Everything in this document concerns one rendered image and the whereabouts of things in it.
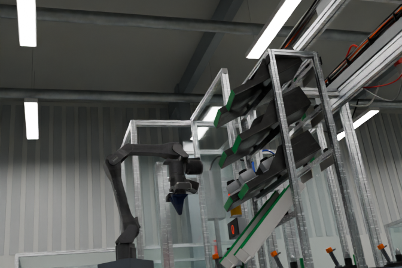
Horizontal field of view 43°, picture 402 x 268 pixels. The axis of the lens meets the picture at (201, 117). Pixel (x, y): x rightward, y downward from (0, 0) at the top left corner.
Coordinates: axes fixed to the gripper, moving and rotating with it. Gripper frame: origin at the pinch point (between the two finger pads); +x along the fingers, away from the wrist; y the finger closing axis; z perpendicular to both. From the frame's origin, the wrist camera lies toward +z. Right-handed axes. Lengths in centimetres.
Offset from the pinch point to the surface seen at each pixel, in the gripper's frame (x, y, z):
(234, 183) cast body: -0.3, -26.8, 12.8
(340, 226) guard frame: -6, 87, 121
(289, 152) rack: -4, -48, 24
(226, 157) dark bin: -9.4, -27.2, 11.1
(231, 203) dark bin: 6.3, -26.1, 11.0
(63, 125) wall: -379, 813, -21
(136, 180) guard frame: -37, 87, -1
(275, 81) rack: -28, -48, 24
